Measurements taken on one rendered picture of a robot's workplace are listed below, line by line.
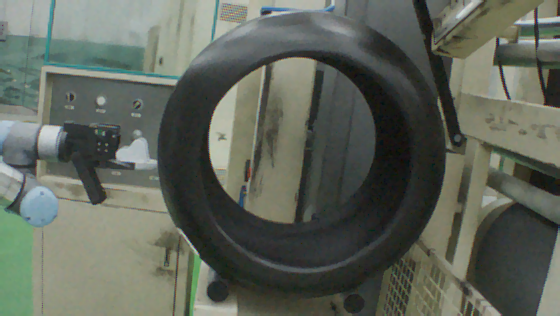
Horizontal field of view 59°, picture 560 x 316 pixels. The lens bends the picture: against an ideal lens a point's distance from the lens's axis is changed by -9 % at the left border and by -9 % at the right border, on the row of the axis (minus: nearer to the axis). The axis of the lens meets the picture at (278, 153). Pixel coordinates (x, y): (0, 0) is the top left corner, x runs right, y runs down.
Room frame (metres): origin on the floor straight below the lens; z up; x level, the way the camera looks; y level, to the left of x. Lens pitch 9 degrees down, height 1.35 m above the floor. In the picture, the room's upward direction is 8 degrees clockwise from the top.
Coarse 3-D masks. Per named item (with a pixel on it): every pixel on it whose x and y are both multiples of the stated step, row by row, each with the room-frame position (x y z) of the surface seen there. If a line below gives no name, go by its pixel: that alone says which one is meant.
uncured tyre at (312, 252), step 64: (192, 64) 1.01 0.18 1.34; (256, 64) 0.97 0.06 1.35; (384, 64) 0.99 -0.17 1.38; (192, 128) 0.96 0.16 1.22; (384, 128) 1.28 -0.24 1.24; (192, 192) 0.96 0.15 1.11; (384, 192) 1.27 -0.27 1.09; (256, 256) 0.98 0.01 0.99; (320, 256) 1.22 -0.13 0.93; (384, 256) 1.00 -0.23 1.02
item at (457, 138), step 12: (420, 0) 1.34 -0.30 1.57; (420, 12) 1.34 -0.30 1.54; (420, 24) 1.35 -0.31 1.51; (432, 60) 1.35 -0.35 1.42; (432, 72) 1.37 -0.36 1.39; (444, 72) 1.35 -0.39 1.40; (444, 84) 1.35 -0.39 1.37; (444, 96) 1.35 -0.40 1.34; (444, 108) 1.35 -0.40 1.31; (456, 120) 1.35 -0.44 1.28; (456, 132) 1.35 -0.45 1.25; (456, 144) 1.35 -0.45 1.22
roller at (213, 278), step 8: (208, 272) 1.09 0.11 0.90; (216, 272) 1.05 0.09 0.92; (208, 280) 1.03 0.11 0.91; (216, 280) 1.01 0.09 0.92; (224, 280) 1.02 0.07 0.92; (208, 288) 1.00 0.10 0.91; (216, 288) 1.00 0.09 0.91; (224, 288) 1.00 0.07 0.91; (208, 296) 1.00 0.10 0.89; (216, 296) 1.00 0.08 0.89; (224, 296) 1.00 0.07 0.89
